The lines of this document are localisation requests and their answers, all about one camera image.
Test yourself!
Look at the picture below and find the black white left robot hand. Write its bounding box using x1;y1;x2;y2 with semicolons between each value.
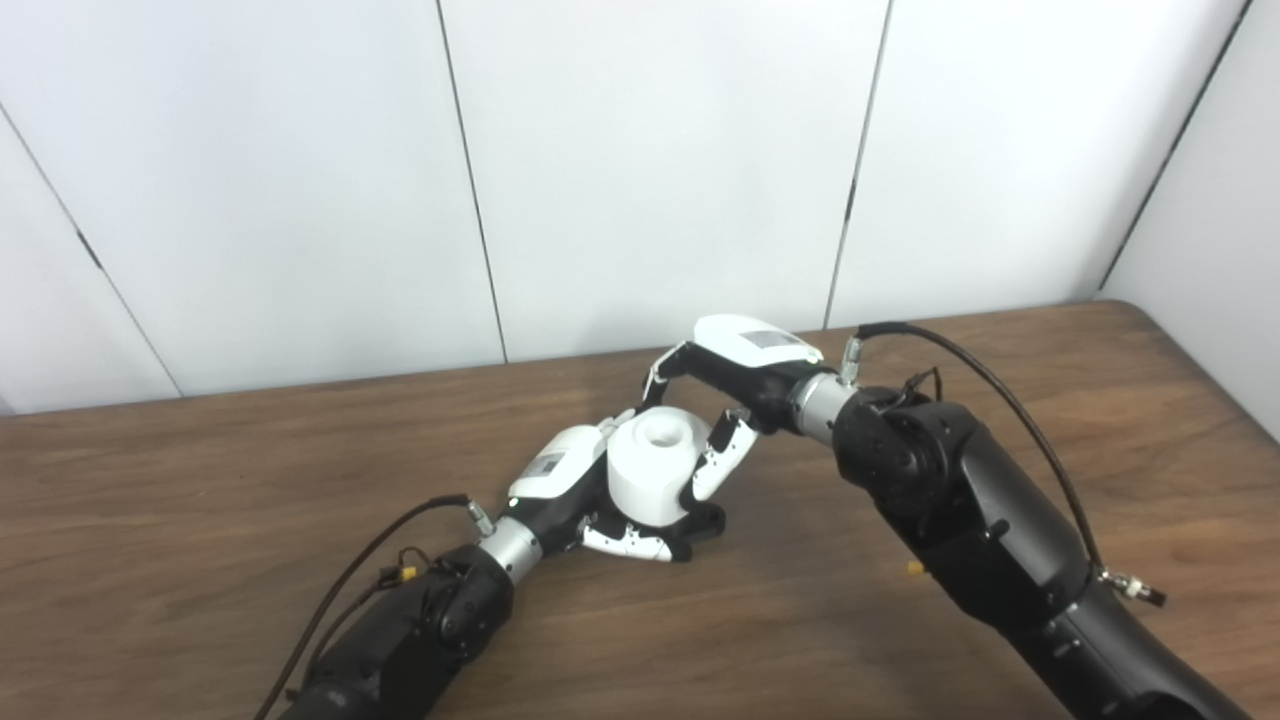
505;410;691;563

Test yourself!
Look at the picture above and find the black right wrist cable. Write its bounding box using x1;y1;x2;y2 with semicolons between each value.
840;322;1168;609

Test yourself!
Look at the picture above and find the black plastic holder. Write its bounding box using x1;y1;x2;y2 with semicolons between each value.
600;497;727;561

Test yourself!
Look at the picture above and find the round white plastic piece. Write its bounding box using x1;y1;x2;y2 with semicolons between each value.
607;407;713;524

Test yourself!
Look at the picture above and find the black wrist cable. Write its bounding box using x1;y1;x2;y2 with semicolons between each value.
252;494;496;720
840;322;1168;609

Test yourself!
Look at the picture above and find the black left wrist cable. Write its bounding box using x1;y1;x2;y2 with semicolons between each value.
252;494;496;720

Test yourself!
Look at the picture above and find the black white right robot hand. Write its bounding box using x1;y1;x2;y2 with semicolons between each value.
640;314;826;503

